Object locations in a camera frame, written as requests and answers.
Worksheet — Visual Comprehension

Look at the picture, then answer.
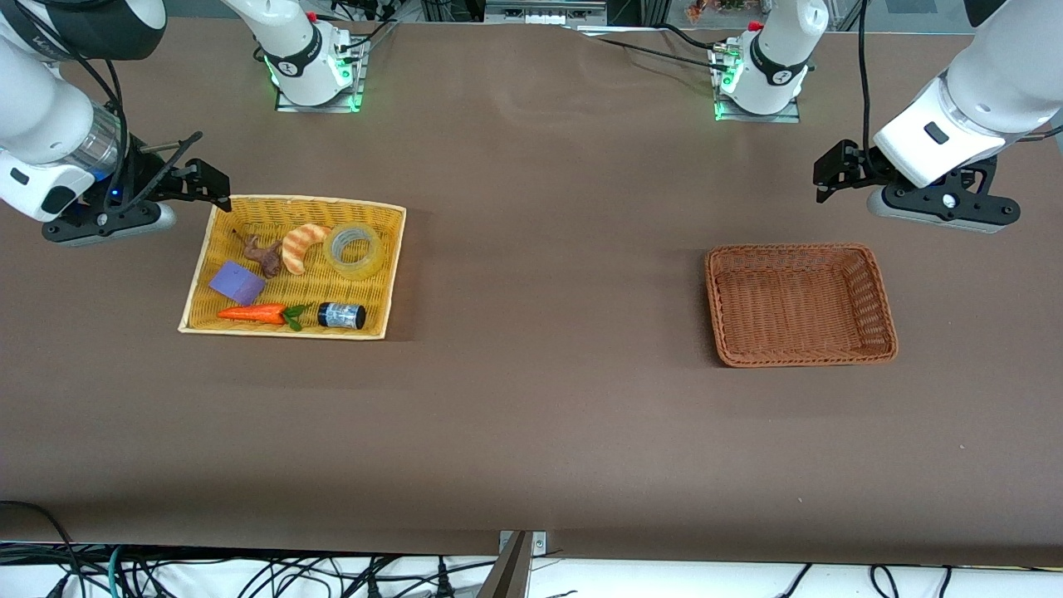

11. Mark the brown woven rectangular basket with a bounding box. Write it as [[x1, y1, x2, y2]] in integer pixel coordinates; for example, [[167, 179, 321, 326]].
[[703, 242, 900, 369]]

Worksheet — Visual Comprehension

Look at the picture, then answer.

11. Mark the black floor cable bundle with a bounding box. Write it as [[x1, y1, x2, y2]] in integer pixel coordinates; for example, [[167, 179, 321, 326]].
[[125, 552, 499, 598]]

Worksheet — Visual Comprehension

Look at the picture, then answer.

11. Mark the brown toy lion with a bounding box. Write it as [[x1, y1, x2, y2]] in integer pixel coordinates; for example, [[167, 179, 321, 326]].
[[242, 233, 286, 279]]

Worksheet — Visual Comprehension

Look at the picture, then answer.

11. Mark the yellow woven rectangular basket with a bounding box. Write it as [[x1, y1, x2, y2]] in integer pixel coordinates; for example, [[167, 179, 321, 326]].
[[178, 194, 409, 341]]

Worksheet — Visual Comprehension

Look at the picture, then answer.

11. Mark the small blue-label black-cap bottle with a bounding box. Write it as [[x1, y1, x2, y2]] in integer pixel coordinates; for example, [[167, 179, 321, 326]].
[[316, 301, 368, 331]]

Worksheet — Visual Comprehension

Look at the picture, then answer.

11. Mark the black cable on table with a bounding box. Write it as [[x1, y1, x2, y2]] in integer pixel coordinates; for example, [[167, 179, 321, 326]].
[[581, 23, 727, 69]]

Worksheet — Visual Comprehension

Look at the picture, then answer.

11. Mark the black floor cable loop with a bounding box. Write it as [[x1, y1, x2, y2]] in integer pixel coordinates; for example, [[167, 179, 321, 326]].
[[0, 498, 92, 598]]

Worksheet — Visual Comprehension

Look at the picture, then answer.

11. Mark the purple cube block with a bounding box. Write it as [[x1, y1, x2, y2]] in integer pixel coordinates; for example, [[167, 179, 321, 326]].
[[208, 259, 268, 306]]

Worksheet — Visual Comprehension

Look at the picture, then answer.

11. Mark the striped toy croissant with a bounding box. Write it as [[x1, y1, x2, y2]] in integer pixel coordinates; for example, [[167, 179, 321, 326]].
[[281, 222, 334, 277]]

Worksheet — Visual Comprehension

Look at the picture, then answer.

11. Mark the metal table edge bracket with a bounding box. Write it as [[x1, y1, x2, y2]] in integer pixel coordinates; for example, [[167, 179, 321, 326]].
[[497, 529, 550, 556]]

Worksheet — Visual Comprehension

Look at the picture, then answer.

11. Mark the orange toy carrot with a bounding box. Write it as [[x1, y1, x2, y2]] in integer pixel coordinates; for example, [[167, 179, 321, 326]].
[[216, 302, 313, 333]]

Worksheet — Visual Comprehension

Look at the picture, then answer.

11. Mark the aluminium frame rail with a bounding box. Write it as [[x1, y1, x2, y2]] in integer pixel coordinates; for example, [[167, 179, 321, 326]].
[[483, 0, 610, 27]]

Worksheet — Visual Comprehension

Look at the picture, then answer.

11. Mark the clear tape roll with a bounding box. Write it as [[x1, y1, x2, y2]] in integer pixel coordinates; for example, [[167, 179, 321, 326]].
[[323, 222, 388, 282]]

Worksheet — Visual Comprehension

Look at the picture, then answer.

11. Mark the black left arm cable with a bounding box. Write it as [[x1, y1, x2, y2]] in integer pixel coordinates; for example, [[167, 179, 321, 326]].
[[855, 0, 874, 163]]

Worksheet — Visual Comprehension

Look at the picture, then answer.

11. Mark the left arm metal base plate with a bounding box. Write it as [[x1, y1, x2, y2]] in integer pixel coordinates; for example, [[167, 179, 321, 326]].
[[711, 42, 803, 125]]

